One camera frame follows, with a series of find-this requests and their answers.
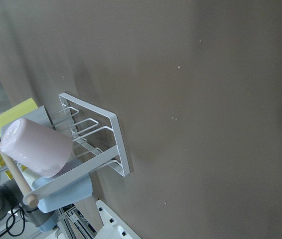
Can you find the pink plastic cup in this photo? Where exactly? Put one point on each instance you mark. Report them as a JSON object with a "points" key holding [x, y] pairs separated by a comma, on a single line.
{"points": [[39, 148]]}

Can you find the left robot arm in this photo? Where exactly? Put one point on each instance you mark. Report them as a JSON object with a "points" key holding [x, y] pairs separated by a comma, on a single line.
{"points": [[11, 203]]}

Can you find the light blue plastic cup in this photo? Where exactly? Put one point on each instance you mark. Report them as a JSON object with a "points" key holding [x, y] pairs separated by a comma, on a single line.
{"points": [[72, 192]]}

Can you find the yellow plastic cup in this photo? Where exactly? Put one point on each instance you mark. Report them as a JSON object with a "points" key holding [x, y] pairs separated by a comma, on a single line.
{"points": [[17, 111]]}

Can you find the white wire cup rack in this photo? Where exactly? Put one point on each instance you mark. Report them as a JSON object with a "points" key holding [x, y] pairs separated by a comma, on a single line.
{"points": [[98, 143]]}

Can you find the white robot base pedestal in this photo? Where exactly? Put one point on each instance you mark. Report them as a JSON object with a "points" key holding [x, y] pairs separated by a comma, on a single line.
{"points": [[113, 226]]}

